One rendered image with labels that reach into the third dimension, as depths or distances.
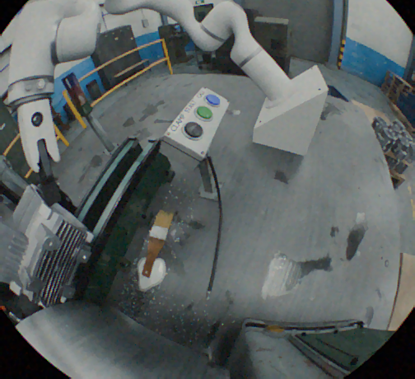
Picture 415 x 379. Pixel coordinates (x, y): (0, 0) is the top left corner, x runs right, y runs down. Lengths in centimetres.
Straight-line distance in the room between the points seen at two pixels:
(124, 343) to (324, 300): 44
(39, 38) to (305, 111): 60
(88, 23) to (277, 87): 57
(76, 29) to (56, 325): 34
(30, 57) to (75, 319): 31
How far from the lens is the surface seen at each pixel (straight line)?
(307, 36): 668
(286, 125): 55
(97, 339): 20
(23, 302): 54
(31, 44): 29
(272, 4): 672
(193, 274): 43
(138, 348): 20
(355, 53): 714
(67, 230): 33
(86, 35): 27
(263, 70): 61
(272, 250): 44
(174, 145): 24
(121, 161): 53
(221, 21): 62
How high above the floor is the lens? 122
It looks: 52 degrees down
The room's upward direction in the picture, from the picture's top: 12 degrees counter-clockwise
